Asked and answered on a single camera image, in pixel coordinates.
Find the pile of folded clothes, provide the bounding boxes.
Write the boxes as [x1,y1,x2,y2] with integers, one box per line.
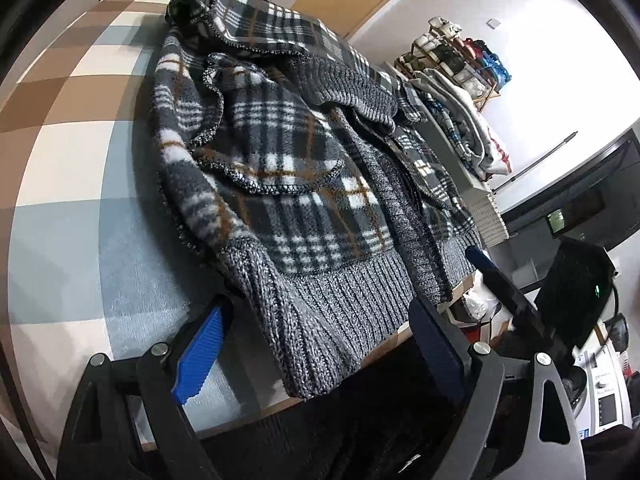
[412,67,516,181]

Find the white appliance panel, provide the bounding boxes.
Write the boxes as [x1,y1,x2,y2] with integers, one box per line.
[585,340,640,436]

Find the dark cloth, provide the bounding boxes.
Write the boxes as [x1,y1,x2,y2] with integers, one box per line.
[200,330,476,480]

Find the checkered bed sheet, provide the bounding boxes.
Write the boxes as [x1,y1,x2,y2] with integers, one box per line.
[0,0,416,456]

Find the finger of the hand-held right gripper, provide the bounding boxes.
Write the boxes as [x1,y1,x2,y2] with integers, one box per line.
[465,245,557,357]

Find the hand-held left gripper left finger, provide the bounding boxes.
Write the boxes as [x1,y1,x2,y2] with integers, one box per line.
[56,292,236,480]

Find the wooden shoe rack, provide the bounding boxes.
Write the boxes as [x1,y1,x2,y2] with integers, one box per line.
[395,17,506,111]

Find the black television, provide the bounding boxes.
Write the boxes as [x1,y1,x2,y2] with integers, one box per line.
[500,127,640,251]

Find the grey upholstered block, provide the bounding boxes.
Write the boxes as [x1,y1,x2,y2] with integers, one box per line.
[420,110,496,196]

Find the blue plaid folded cloth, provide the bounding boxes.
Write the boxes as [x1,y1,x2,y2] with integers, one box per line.
[425,95,481,166]

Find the white wicker basket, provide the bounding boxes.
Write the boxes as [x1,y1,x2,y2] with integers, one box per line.
[470,192,511,248]

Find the plaid fleece jacket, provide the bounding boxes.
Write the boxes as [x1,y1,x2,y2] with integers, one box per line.
[150,0,483,401]

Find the metal pole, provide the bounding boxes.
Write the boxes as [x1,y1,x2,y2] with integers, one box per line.
[492,131,578,193]

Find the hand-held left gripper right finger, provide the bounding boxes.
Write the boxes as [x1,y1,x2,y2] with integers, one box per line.
[409,295,587,480]

